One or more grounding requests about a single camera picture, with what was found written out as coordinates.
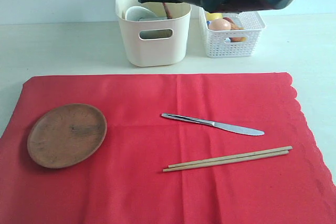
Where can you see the wooden chopstick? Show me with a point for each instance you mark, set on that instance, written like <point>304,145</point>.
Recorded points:
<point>223,158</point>
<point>226,161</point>

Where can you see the brown wooden spoon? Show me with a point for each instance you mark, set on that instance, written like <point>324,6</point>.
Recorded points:
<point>167,11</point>

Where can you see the red toy sausage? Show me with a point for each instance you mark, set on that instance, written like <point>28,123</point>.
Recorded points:
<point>229,20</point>

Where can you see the yellow toy cheese wedge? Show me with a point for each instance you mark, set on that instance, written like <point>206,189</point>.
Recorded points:
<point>238,39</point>

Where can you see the red tablecloth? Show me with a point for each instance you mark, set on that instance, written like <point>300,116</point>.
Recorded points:
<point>124,182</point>

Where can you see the stainless steel cup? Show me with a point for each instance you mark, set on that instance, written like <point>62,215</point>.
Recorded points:
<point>151,19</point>

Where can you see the brown wooden plate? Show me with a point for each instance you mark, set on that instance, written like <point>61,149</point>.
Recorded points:
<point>66,135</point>

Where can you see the cream plastic bin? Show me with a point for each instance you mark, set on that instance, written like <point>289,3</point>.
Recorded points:
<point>154,43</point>

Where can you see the orange fried chicken piece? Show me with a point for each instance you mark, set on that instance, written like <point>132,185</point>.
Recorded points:
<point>235,27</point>

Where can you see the yellow lemon with sticker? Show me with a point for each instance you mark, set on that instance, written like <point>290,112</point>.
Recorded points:
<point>213,16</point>

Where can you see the silver table knife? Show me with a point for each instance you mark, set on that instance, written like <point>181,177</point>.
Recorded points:
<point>226,127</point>

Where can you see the white ceramic bowl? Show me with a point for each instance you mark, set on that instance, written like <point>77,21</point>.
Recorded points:
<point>135,12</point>

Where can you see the brown egg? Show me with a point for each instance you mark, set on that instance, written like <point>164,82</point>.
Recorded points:
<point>219,25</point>

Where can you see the white perforated plastic basket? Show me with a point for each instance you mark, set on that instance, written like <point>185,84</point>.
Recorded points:
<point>217,44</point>

